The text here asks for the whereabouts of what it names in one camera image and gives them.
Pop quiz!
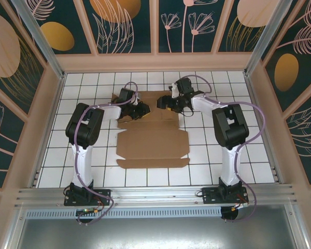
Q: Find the aluminium mounting rail beam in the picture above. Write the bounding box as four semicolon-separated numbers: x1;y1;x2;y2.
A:
14;183;299;208

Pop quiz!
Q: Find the aluminium corner post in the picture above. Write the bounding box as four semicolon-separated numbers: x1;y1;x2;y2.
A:
243;0;289;77
17;0;66;80

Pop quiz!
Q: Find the brown cardboard box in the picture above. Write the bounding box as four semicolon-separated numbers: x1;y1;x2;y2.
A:
111;90;191;169

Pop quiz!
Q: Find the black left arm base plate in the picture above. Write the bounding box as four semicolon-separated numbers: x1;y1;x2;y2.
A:
63;183;112;207

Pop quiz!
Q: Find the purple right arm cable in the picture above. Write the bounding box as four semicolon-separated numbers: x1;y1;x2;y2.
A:
180;74;265;224

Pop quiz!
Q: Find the aluminium left table edge rail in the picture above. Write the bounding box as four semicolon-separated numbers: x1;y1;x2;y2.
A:
30;74;67;189

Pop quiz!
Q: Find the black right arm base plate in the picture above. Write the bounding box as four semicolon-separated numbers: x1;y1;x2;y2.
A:
201;181;249;205

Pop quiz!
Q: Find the grey metal sheet panel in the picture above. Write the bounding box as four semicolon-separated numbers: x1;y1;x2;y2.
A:
4;203;310;249

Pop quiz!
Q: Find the slotted grey cable duct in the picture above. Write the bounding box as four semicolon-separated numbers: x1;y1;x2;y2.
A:
24;206;223;219

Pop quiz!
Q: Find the aluminium left corner post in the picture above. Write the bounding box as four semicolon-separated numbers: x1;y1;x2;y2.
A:
17;0;66;80

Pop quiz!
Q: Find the aluminium right corner post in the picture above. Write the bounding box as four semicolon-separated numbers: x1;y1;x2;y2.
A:
243;0;289;77

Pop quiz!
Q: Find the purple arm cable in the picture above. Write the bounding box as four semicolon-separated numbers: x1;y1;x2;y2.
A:
74;81;143;227
180;74;265;224

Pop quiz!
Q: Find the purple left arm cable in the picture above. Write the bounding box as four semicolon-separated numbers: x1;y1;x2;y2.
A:
74;81;143;227

